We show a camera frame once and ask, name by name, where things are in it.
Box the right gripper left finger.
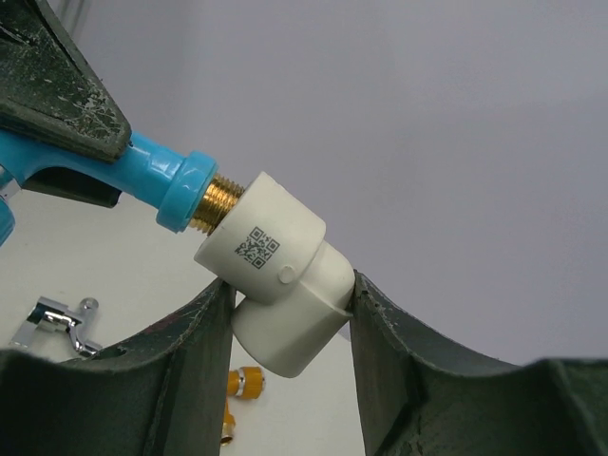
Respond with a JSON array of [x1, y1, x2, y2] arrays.
[[1, 279, 236, 455]]

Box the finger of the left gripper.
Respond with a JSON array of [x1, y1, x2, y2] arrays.
[[1, 0, 131, 162], [22, 167, 122, 208]]

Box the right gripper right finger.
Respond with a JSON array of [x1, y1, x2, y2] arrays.
[[350, 275, 607, 455]]

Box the blue water faucet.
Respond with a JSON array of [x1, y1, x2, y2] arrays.
[[1, 130, 244, 240]]

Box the white elbow pipe fitting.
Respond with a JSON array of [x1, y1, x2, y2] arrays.
[[194, 173, 355, 378]]

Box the orange water faucet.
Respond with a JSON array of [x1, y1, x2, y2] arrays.
[[220, 366, 266, 447]]

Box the chrome water faucet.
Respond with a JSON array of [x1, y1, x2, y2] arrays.
[[9, 296, 103, 358]]

